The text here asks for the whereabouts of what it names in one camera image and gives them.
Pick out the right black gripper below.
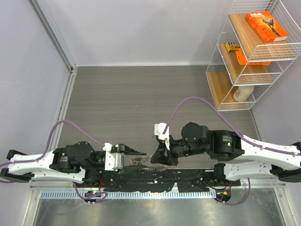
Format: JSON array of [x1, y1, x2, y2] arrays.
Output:
[[151, 134, 209, 166]]

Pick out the metal disc with keyrings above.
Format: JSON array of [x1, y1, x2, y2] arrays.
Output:
[[132, 155, 169, 172]]

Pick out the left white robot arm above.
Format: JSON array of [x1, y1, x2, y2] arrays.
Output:
[[0, 141, 142, 187]]

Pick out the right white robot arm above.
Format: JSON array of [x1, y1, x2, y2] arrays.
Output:
[[150, 122, 301, 186]]

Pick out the cream bottle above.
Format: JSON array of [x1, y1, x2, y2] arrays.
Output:
[[233, 86, 254, 102]]

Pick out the orange snack pack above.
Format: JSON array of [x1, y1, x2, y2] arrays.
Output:
[[236, 48, 271, 66]]

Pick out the orange razor box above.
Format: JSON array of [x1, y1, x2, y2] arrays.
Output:
[[246, 11, 289, 43]]

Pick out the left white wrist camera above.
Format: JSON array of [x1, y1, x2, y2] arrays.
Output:
[[103, 143, 124, 171]]

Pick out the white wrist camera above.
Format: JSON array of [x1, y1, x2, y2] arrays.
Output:
[[154, 122, 170, 150], [103, 143, 124, 171]]

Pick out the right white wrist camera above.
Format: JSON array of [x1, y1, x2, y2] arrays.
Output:
[[154, 122, 170, 150]]

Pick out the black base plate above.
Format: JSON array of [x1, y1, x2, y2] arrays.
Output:
[[76, 169, 241, 193]]

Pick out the white slotted cable duct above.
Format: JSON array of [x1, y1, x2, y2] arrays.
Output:
[[40, 189, 216, 200]]

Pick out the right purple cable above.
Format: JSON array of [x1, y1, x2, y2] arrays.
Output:
[[163, 96, 301, 206]]

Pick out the white wire shelf rack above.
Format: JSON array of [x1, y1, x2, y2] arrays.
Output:
[[206, 0, 301, 111]]

